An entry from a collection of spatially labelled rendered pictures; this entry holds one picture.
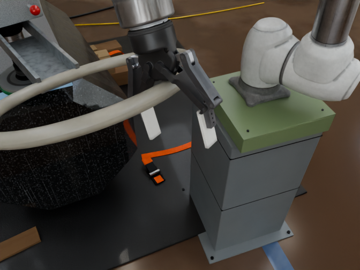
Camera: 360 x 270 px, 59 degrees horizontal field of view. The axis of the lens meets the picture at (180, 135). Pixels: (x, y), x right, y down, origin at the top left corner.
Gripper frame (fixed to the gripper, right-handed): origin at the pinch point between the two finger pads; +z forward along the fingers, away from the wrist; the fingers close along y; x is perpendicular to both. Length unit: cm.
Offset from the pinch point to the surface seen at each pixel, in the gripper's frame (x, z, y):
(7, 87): -9, -5, 92
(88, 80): -43, 5, 90
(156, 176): -69, 80, 99
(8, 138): 22.4, -10.2, 14.2
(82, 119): 14.8, -10.5, 4.4
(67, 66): -12, -11, 50
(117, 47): -159, 17, 206
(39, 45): -16, -18, 68
